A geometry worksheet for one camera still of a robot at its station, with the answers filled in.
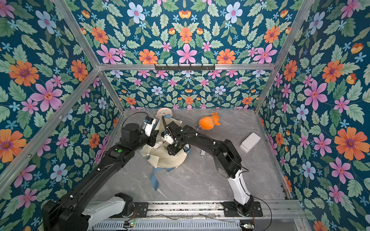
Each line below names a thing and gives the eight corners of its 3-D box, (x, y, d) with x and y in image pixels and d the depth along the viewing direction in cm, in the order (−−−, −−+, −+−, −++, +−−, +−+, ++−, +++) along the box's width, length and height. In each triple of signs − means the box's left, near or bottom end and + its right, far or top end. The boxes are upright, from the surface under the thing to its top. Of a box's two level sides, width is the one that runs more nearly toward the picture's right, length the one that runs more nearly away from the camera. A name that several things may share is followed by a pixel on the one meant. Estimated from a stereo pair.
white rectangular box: (247, 153, 97) (249, 149, 92) (239, 147, 100) (241, 143, 95) (258, 141, 103) (261, 137, 98) (250, 136, 106) (252, 131, 102)
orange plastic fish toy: (202, 134, 106) (202, 127, 99) (197, 123, 112) (197, 116, 105) (223, 128, 109) (224, 121, 102) (217, 118, 116) (218, 111, 109)
